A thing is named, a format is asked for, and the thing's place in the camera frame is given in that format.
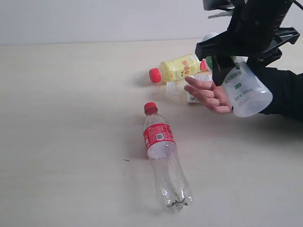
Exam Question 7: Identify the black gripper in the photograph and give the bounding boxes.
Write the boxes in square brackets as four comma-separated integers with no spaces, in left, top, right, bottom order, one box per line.
[195,14,300,86]

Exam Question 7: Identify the white yogurt drink bottle green label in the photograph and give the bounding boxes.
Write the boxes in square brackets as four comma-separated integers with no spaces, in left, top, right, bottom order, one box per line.
[202,32,274,118]

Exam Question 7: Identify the clear bottle floral white label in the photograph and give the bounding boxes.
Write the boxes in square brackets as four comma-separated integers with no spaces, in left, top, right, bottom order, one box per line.
[166,74,214,104]

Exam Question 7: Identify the clear cola bottle red label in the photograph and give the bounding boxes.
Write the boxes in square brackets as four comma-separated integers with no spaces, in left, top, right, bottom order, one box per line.
[143,102,193,213]

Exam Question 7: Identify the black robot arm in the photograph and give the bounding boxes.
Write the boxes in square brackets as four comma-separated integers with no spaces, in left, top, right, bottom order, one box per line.
[195,0,300,86]

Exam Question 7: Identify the black sleeved forearm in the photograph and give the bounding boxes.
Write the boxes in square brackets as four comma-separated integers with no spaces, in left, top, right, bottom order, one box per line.
[257,68,303,122]

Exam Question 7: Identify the yellow juice bottle red cap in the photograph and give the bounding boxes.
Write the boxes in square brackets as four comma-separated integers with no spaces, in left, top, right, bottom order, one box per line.
[149,54,208,83]

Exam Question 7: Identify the person's open bare hand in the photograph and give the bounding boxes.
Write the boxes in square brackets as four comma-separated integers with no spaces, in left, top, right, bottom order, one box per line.
[184,77,233,114]

